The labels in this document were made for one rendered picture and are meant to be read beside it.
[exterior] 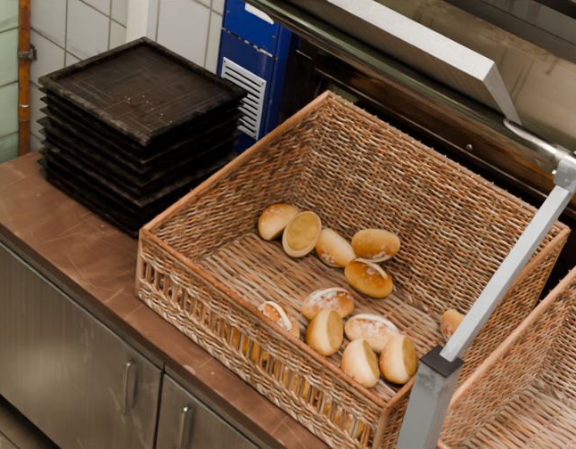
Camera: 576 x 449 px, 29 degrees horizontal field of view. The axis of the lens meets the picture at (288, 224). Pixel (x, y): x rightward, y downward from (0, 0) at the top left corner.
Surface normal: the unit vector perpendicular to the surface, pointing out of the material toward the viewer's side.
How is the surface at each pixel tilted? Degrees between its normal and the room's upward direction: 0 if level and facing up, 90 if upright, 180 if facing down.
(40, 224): 0
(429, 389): 90
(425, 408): 90
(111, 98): 0
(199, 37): 90
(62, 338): 90
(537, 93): 70
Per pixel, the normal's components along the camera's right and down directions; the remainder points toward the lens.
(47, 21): -0.66, 0.36
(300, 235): 0.07, -0.40
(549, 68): -0.57, 0.07
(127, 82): 0.15, -0.80
